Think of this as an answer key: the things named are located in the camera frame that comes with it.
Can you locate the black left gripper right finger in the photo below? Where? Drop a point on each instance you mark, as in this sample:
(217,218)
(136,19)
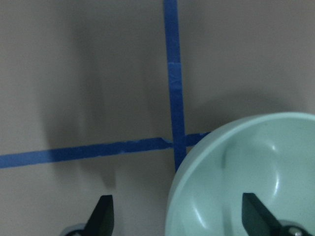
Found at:
(257,220)

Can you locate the green bowl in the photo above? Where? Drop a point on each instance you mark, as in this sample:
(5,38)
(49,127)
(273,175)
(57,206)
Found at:
(272,156)

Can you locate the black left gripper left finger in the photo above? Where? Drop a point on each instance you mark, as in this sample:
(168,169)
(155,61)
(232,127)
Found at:
(101,221)

